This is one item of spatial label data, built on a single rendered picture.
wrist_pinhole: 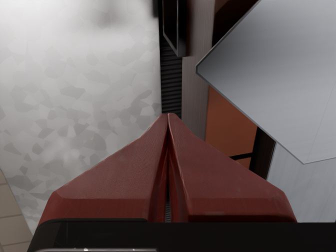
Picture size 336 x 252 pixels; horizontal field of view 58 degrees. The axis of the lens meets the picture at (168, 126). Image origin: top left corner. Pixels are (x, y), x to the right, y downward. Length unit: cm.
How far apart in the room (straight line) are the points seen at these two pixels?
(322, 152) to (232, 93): 10
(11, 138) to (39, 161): 5
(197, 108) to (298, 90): 7
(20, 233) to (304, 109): 154
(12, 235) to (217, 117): 151
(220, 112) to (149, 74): 15
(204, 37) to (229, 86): 4
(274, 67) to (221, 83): 3
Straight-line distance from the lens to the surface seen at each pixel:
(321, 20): 19
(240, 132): 23
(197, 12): 20
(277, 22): 17
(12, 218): 157
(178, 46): 23
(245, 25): 16
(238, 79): 17
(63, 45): 32
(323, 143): 25
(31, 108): 36
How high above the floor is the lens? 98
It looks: 51 degrees down
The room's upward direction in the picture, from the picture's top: 157 degrees clockwise
